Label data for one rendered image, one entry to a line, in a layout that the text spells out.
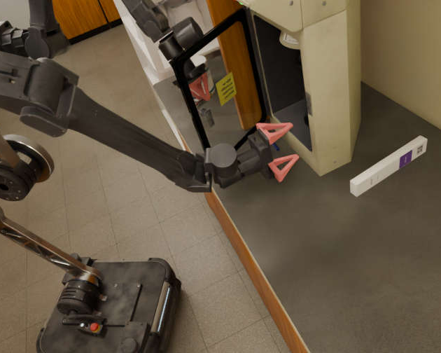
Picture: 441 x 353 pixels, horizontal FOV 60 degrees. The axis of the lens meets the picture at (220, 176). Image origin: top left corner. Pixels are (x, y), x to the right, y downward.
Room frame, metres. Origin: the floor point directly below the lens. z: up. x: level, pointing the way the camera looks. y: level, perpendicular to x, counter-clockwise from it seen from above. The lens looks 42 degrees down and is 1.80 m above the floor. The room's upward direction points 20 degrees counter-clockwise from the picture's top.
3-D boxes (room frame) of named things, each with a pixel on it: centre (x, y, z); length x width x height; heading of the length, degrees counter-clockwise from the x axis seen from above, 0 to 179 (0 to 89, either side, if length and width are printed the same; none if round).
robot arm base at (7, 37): (1.27, 0.44, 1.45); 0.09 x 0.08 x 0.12; 158
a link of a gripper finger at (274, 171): (0.67, -0.15, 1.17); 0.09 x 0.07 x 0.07; 98
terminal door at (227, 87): (1.01, -0.10, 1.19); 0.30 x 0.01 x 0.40; 127
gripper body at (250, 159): (0.66, -0.08, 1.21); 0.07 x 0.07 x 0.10; 8
